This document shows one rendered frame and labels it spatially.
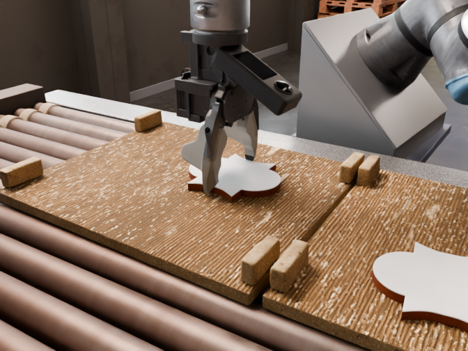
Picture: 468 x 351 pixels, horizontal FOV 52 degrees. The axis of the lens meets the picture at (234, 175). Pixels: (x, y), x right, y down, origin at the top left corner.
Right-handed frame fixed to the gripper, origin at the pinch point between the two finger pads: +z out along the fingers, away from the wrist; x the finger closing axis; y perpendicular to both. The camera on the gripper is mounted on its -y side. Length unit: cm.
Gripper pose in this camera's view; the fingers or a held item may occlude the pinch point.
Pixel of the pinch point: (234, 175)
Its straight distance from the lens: 69.6
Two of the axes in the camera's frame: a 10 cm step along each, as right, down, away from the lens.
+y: -8.4, -2.3, 4.8
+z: 0.0, 9.0, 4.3
